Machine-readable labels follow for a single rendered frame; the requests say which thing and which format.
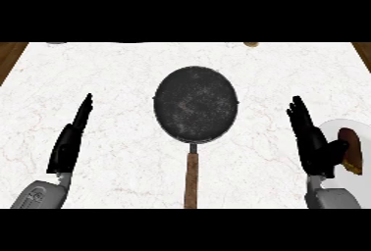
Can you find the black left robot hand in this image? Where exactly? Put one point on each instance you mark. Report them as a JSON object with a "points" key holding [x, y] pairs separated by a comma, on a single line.
{"points": [[66, 148]]}

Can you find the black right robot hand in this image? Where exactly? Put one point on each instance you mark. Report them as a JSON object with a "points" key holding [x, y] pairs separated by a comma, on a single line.
{"points": [[311, 143]]}

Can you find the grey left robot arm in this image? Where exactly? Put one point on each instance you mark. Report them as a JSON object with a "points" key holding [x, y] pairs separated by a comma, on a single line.
{"points": [[41, 195]]}

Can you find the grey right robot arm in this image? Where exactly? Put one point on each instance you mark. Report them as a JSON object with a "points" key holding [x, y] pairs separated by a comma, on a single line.
{"points": [[332, 197]]}

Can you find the brown sweet potato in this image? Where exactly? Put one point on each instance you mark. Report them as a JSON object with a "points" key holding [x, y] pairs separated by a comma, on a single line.
{"points": [[353, 148]]}

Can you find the white plate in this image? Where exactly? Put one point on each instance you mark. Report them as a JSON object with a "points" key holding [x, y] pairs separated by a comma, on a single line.
{"points": [[353, 183]]}

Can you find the small tan object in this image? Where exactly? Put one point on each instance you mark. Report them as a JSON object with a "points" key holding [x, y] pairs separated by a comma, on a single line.
{"points": [[251, 44]]}

